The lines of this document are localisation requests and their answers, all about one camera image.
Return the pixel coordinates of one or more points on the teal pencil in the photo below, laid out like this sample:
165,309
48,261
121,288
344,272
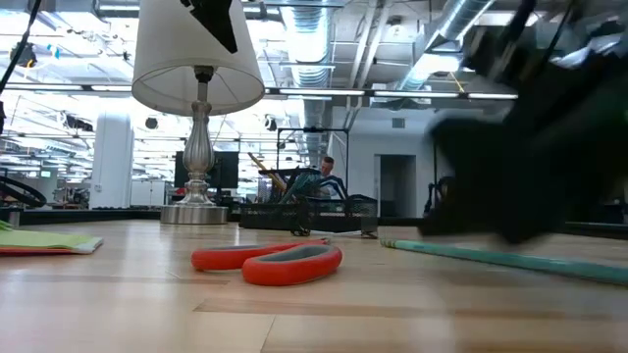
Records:
490,257
299,188

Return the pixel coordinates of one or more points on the black binder clip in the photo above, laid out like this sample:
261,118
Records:
369,235
300,232

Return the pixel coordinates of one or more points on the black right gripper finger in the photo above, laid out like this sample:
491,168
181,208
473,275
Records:
481,181

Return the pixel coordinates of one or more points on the grey wall vent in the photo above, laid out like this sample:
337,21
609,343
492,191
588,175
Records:
398,123

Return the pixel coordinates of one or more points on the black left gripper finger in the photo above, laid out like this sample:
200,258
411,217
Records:
218,19

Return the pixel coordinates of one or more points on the black pipe stand frame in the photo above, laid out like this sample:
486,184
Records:
314,129

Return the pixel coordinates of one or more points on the silver metal post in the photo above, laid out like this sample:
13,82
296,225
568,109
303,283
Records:
14,219

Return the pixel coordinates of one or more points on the white shade silver table lamp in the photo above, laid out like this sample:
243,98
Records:
162,73

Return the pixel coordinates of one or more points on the person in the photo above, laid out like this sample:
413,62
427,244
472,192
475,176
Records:
328,166

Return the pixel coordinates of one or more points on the black round ceiling fixture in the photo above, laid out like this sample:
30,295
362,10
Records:
151,123

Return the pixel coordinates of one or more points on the silver ceiling air duct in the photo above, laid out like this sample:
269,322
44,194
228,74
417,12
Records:
309,49
441,29

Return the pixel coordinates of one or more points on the long ceiling light strip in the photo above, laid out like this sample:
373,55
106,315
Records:
392,93

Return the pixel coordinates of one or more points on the white square pillar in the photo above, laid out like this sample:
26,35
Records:
112,166

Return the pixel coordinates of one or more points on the black mesh desk organizer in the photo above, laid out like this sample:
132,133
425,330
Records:
333,216

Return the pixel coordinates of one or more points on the white low cabinet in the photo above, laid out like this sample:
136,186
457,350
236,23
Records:
147,193

